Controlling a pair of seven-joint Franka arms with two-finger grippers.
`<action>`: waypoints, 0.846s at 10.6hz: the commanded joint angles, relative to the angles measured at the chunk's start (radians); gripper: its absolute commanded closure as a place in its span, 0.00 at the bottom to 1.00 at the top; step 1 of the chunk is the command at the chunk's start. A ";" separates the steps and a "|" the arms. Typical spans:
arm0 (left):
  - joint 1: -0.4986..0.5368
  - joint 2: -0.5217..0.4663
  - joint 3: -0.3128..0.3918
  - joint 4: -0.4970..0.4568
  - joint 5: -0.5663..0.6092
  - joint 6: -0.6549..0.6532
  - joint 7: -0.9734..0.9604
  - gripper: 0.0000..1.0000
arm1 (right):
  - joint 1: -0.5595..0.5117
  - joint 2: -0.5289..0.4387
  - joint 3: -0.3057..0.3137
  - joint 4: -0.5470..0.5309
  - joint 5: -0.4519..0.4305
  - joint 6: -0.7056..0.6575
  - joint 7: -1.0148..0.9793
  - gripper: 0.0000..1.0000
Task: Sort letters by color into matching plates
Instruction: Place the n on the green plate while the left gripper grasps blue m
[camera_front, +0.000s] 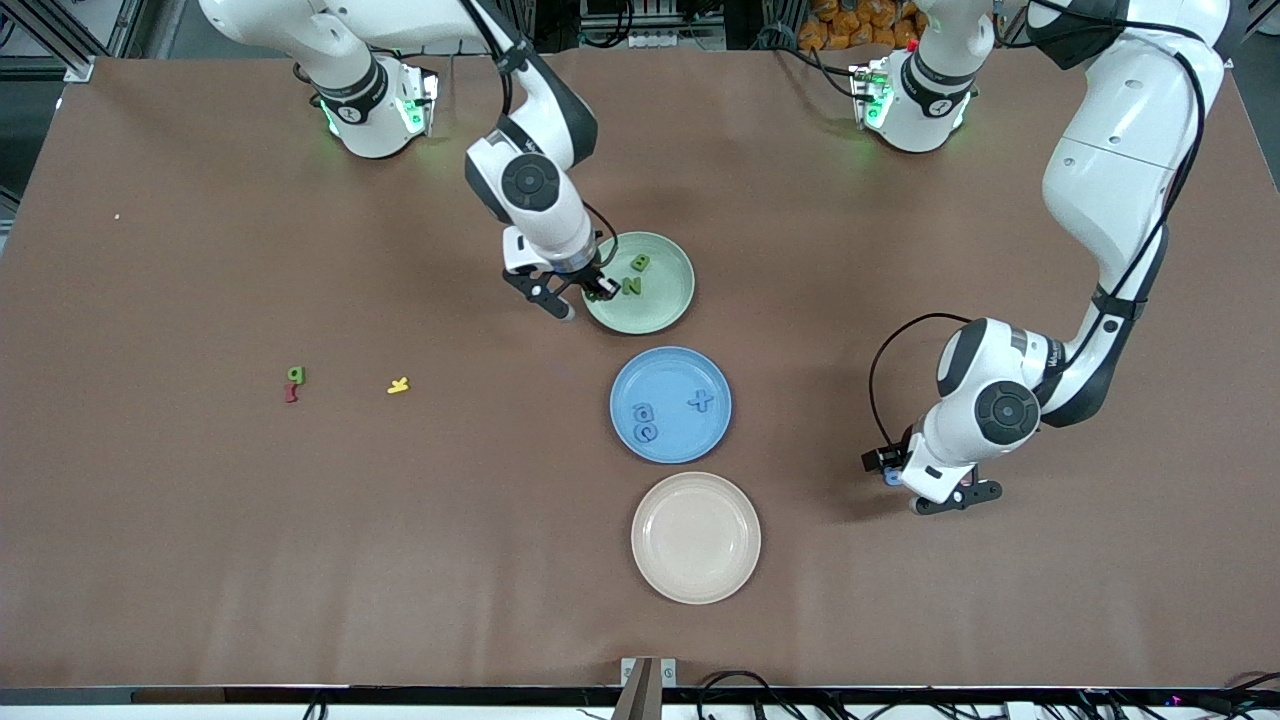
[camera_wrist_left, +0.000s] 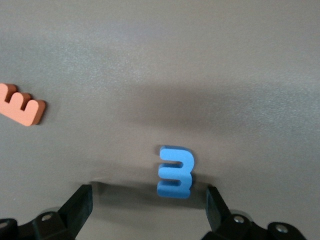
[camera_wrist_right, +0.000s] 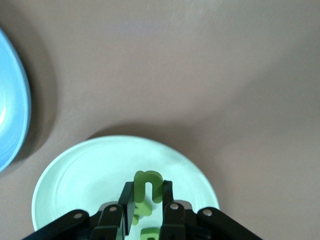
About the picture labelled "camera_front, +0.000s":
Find pale green plate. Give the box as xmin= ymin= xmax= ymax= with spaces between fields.
xmin=581 ymin=232 xmax=696 ymax=335

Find blue plate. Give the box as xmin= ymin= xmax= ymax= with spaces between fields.
xmin=609 ymin=346 xmax=733 ymax=465

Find beige plate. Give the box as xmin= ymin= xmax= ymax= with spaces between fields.
xmin=631 ymin=472 xmax=762 ymax=605

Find bag of orange fruit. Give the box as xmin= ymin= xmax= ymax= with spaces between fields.
xmin=798 ymin=0 xmax=926 ymax=51

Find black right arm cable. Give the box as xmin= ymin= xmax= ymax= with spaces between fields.
xmin=458 ymin=0 xmax=621 ymax=269

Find black cable loop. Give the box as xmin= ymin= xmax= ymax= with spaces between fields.
xmin=697 ymin=670 xmax=801 ymax=720

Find grey metal camera bracket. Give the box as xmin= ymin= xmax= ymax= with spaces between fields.
xmin=620 ymin=656 xmax=679 ymax=720

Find black table edge rail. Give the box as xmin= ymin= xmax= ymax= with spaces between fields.
xmin=0 ymin=686 xmax=1280 ymax=709

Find aluminium frame post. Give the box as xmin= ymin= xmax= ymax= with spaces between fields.
xmin=1225 ymin=0 xmax=1280 ymax=71
xmin=0 ymin=0 xmax=96 ymax=83

